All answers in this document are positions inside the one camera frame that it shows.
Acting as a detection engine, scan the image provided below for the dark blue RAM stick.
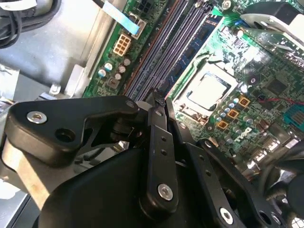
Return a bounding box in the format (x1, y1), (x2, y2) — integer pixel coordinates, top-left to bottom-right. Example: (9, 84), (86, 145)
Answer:
(163, 13), (225, 95)

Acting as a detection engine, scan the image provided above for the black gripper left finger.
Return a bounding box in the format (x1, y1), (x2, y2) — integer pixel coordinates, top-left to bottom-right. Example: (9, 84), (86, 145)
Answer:
(4, 88), (180, 215)

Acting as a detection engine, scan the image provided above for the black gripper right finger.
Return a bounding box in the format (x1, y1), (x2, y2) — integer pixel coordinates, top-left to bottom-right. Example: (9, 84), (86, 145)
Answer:
(165, 97), (285, 228)

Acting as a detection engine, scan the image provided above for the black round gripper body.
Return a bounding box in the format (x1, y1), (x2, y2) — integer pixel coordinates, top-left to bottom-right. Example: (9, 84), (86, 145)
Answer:
(39, 148), (216, 228)

